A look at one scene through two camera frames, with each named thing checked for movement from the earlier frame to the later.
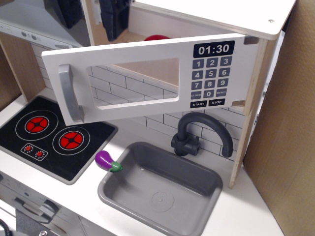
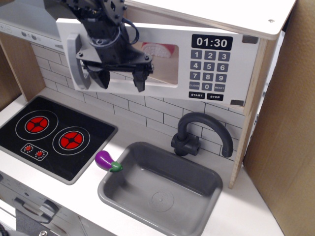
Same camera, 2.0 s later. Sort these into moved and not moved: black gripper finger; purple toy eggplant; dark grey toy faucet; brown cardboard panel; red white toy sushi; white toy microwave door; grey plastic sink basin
Moved: white toy microwave door; red white toy sushi; black gripper finger
Not moved: brown cardboard panel; grey plastic sink basin; purple toy eggplant; dark grey toy faucet
